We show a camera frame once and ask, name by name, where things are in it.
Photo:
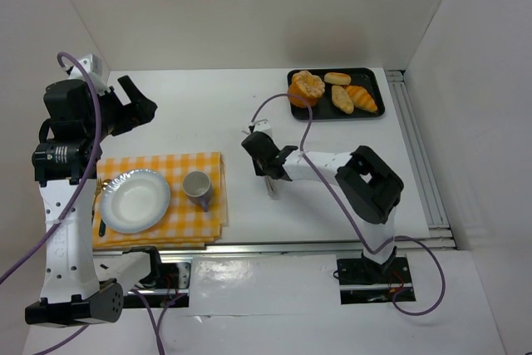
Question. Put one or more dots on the large round orange bun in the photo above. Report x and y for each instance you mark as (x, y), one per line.
(305, 89)

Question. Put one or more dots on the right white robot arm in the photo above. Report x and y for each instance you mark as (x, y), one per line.
(367, 190)

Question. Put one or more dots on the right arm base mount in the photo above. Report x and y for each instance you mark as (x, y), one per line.
(357, 286)

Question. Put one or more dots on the white blue-rimmed plate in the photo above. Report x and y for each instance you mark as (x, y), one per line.
(136, 200)

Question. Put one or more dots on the aluminium rail front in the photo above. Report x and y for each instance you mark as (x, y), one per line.
(266, 249)

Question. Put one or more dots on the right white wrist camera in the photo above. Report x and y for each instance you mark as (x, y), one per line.
(261, 126)

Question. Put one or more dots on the small round bread roll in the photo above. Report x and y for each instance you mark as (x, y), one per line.
(337, 78)

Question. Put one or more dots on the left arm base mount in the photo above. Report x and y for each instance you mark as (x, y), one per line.
(167, 284)

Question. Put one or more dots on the purple mug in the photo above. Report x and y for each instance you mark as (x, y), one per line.
(198, 188)

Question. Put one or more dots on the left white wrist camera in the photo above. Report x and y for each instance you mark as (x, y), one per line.
(92, 65)

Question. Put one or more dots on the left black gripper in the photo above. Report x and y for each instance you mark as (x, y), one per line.
(120, 106)

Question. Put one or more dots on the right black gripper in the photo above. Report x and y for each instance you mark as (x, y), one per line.
(263, 164)

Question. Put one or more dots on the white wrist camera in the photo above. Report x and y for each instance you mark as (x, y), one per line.
(261, 126)
(92, 65)

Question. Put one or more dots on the striped orange croissant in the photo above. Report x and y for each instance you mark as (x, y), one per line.
(361, 98)

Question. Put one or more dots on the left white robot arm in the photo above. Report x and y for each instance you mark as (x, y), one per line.
(74, 293)

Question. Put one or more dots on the yellow checkered cloth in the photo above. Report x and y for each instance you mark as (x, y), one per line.
(184, 225)

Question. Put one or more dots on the oval bread roll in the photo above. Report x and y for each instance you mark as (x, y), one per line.
(341, 99)

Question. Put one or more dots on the gold fork black handle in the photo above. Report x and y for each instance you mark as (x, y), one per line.
(98, 190)

